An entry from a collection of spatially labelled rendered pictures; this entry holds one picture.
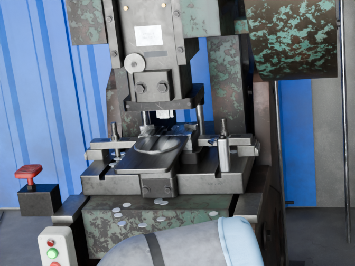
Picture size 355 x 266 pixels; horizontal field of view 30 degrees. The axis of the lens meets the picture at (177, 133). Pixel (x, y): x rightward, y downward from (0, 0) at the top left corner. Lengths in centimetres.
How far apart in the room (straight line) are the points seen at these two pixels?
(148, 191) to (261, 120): 49
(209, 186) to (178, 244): 93
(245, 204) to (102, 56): 156
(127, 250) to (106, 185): 100
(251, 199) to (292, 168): 137
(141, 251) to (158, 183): 93
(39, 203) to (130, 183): 24
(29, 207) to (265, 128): 76
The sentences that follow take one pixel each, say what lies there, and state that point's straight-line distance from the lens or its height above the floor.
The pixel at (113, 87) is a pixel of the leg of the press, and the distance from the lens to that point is 217.
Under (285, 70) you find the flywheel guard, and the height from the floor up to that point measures 98.
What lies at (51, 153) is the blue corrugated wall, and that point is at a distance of 332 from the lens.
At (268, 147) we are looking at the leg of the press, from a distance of 206.
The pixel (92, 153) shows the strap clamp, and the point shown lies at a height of 72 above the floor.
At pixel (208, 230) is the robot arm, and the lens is 84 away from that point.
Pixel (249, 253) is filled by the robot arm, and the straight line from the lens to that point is 83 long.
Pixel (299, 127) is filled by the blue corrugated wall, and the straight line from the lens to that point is 300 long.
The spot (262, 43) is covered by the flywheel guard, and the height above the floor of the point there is 107.
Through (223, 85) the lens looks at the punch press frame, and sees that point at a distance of 198.
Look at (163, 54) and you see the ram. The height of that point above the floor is 101.
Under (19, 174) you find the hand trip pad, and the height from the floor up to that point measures 76.
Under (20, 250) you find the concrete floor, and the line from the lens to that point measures 312.
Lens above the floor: 134
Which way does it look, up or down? 18 degrees down
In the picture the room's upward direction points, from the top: 6 degrees counter-clockwise
